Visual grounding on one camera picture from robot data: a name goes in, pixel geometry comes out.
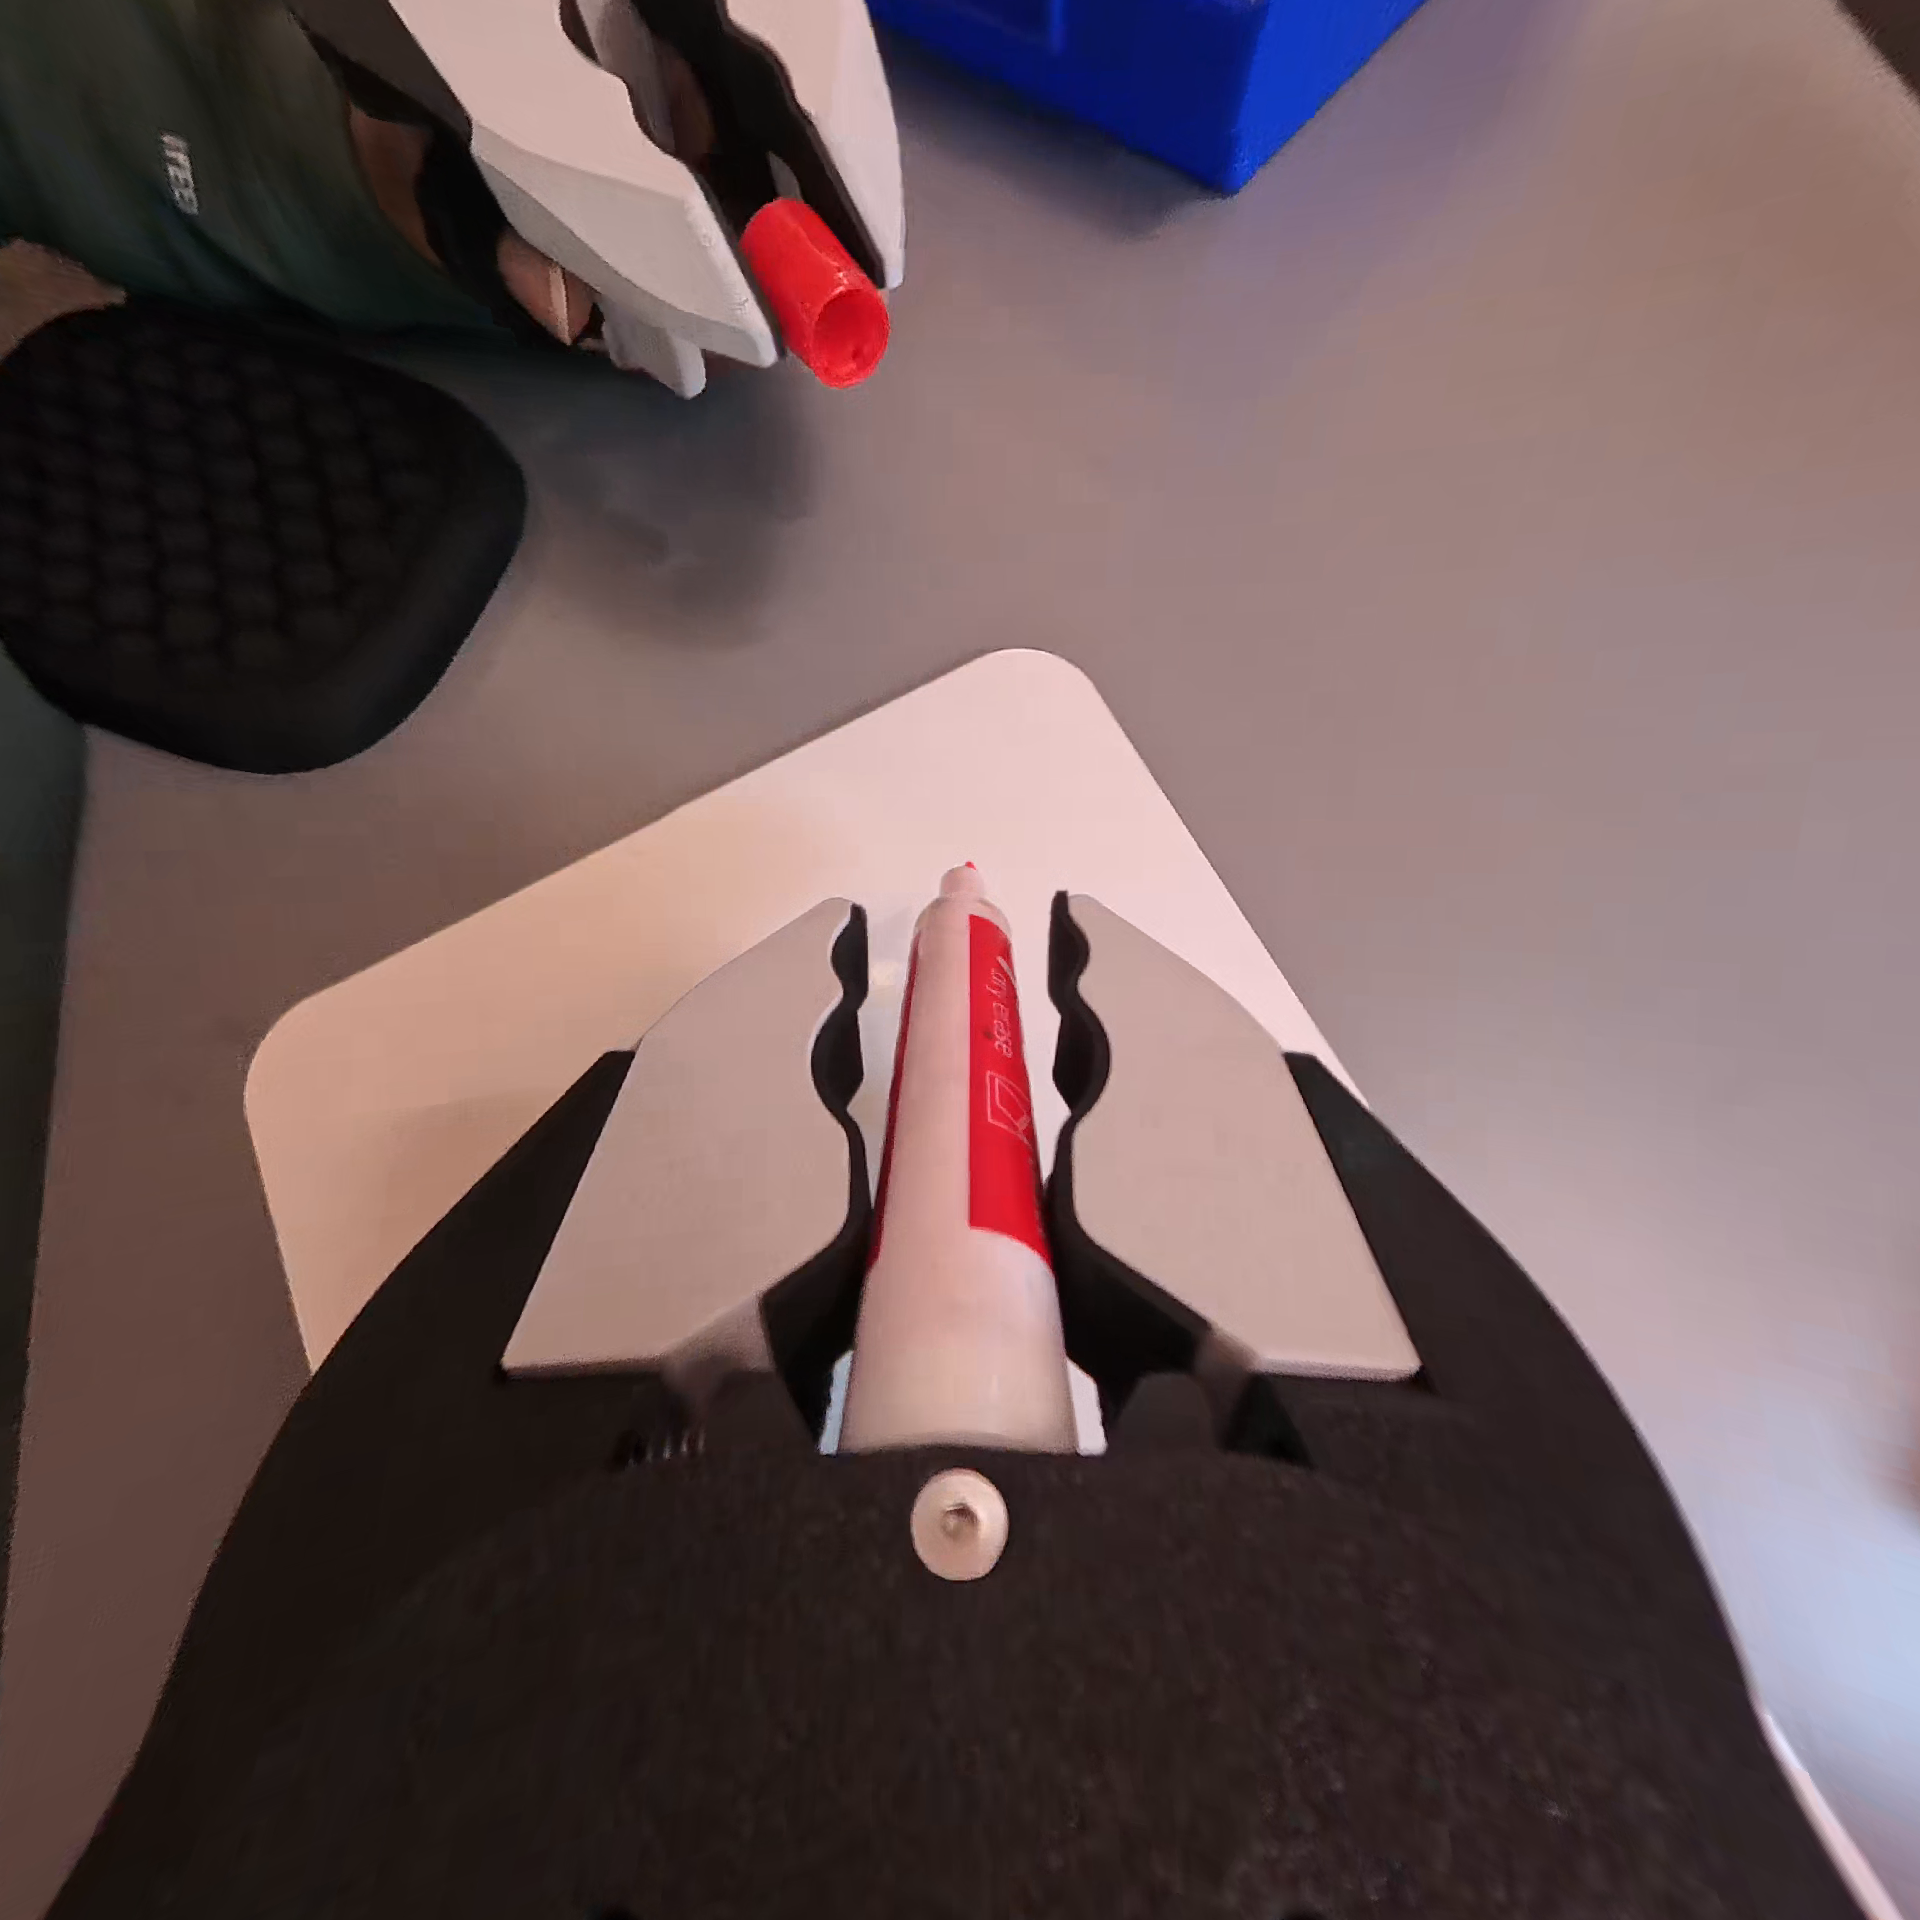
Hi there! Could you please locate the blue open-front storage bin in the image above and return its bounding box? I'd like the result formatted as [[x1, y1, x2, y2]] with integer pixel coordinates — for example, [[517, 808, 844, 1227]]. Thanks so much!
[[872, 0, 1432, 193]]

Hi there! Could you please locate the red whiteboard marker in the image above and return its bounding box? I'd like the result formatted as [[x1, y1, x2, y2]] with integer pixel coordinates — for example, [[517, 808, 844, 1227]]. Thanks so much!
[[825, 861, 1088, 1455]]

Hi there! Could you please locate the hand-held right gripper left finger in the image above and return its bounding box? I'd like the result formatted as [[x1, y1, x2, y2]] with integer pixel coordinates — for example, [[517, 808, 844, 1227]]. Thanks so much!
[[505, 900, 879, 1416]]

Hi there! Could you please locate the person's left forearm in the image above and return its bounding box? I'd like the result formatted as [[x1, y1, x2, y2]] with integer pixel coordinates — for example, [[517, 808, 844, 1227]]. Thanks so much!
[[0, 0, 452, 326]]

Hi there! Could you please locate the person's left hand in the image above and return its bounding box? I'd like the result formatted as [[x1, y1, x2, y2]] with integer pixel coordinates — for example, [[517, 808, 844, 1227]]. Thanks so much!
[[489, 236, 609, 360]]

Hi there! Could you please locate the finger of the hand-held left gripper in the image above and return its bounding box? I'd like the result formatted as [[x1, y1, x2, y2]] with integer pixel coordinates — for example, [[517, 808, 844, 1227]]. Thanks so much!
[[715, 0, 912, 296], [385, 0, 789, 405]]

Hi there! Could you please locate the red marker cap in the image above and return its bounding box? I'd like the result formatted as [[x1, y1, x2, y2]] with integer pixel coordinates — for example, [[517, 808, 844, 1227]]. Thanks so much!
[[739, 198, 898, 392]]

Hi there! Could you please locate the white whiteboard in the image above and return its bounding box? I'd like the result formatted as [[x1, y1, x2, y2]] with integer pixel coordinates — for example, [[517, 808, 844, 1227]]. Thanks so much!
[[245, 648, 1920, 1920]]

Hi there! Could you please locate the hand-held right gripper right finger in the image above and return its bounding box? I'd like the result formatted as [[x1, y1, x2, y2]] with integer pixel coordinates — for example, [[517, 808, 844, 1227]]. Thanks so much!
[[1045, 889, 1421, 1416]]

